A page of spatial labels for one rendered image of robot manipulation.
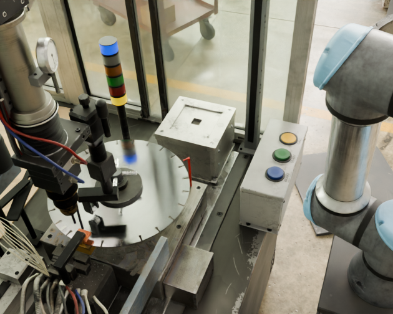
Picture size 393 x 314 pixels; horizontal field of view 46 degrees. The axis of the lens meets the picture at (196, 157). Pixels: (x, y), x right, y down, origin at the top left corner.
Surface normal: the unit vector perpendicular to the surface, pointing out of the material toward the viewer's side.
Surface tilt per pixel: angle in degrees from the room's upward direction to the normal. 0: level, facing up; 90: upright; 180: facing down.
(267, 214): 90
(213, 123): 0
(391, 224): 8
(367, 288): 72
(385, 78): 63
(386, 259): 90
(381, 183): 0
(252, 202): 90
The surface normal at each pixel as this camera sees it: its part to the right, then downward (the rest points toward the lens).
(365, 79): -0.62, 0.34
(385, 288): -0.26, 0.44
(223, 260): -0.04, -0.71
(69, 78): -0.37, 0.67
